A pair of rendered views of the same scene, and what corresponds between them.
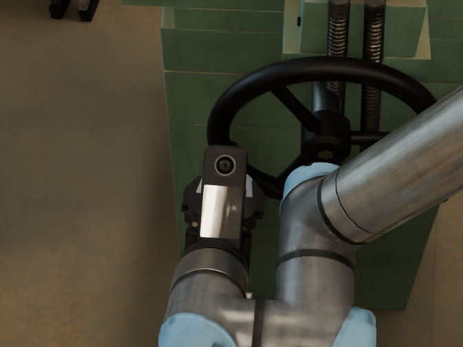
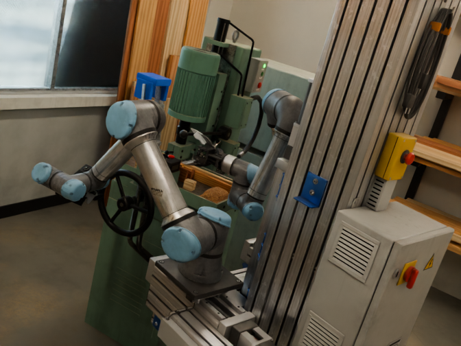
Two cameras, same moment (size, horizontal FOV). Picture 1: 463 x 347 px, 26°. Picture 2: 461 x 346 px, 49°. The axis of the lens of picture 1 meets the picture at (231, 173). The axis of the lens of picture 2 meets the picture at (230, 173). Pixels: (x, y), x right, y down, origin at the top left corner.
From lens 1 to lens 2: 1.52 m
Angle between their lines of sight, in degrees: 41
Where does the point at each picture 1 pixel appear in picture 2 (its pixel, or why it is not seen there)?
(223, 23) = (126, 182)
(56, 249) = (60, 291)
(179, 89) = (110, 205)
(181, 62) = (113, 194)
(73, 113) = not seen: hidden behind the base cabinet
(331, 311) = (76, 178)
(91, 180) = (88, 283)
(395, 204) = (103, 160)
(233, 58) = not seen: hidden behind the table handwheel
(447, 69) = not seen: hidden behind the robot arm
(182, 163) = (102, 240)
